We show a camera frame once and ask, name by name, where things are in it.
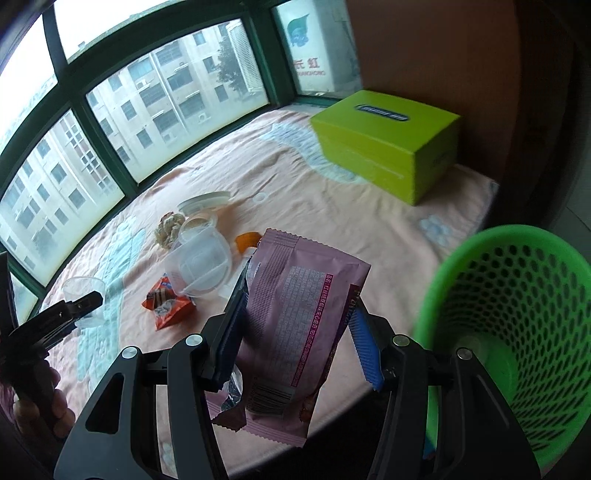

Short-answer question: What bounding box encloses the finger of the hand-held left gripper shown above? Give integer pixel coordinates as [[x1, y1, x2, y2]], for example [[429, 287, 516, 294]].
[[10, 291, 105, 350], [0, 251, 18, 333]]

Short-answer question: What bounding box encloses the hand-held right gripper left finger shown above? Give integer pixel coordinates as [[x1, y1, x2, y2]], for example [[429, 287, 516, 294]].
[[54, 263, 252, 480]]

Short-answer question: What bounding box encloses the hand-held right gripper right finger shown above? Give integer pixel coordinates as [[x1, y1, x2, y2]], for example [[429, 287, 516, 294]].
[[348, 300, 541, 480]]

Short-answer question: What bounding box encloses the small clear plastic cup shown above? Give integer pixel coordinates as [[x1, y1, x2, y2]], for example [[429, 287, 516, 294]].
[[62, 276, 107, 328]]

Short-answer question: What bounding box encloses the clear plastic container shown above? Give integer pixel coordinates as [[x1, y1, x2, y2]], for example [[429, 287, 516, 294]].
[[164, 228, 234, 298]]

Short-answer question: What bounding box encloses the pink snack wrapper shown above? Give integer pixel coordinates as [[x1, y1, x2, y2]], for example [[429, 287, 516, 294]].
[[210, 228, 372, 448]]

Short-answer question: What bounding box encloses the orange red snack packet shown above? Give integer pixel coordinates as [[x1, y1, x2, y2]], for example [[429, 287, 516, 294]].
[[141, 273, 195, 330]]

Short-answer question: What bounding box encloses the green mesh plastic basket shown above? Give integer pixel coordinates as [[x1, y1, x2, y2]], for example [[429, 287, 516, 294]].
[[412, 224, 591, 472]]

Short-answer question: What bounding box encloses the person's left hand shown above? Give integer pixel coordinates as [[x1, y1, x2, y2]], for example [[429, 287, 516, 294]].
[[13, 362, 77, 439]]

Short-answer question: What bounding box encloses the small clear lidded cup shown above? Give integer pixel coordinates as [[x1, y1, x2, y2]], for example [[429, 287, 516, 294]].
[[181, 213, 221, 241]]

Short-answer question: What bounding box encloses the crumpled tan paper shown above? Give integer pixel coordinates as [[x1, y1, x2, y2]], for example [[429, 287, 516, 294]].
[[154, 211, 186, 248]]

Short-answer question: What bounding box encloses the white round lid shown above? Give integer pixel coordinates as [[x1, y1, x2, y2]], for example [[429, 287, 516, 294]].
[[178, 191, 232, 215]]

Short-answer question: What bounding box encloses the lime green cardboard box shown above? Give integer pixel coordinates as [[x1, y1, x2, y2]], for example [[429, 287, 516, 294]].
[[309, 90, 462, 206]]

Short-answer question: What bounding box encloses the grey apartment building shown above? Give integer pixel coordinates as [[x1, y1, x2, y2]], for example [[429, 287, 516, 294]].
[[0, 21, 269, 282]]

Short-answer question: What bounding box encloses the white sign with green logo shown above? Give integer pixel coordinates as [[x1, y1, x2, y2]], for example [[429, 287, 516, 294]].
[[276, 0, 362, 94]]

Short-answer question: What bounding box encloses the green window frame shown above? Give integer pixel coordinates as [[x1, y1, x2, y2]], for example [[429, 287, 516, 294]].
[[0, 0, 365, 319]]

